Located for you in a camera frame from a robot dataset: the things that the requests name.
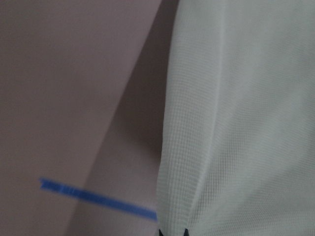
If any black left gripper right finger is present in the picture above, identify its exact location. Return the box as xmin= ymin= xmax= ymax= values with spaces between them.
xmin=183 ymin=229 xmax=189 ymax=236

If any olive green long-sleeve shirt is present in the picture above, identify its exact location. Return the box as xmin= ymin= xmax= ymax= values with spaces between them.
xmin=157 ymin=0 xmax=315 ymax=236

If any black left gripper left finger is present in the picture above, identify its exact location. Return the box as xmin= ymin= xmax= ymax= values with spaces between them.
xmin=158 ymin=229 xmax=164 ymax=236

